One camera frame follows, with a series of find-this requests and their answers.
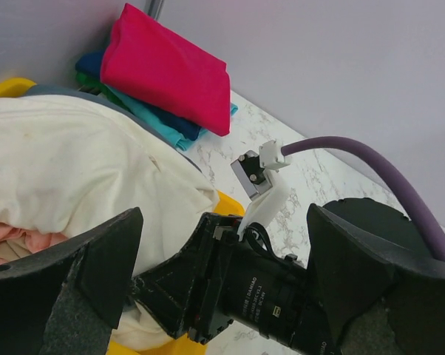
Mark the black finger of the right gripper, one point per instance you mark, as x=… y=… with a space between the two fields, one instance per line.
x=169 y=292

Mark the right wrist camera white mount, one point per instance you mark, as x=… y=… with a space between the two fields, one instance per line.
x=258 y=173

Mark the folded navy blue t shirt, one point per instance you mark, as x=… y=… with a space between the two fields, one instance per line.
x=91 y=65

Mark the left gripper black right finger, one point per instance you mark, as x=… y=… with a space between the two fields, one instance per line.
x=380 y=287

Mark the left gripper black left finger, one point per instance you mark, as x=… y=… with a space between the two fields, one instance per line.
x=68 y=298

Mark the folded turquoise t shirt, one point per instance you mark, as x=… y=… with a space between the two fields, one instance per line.
x=179 y=132

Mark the yellow plastic tray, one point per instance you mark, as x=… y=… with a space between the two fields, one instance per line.
x=16 y=87

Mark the cream white t shirt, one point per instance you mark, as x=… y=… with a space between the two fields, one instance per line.
x=68 y=164

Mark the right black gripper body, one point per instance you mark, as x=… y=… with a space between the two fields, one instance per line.
x=244 y=281

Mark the folded green t shirt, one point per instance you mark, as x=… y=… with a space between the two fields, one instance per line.
x=93 y=85

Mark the folded magenta t shirt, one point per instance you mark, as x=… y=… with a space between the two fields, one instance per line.
x=153 y=64

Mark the pink t shirt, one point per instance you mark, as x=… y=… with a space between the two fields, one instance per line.
x=17 y=243

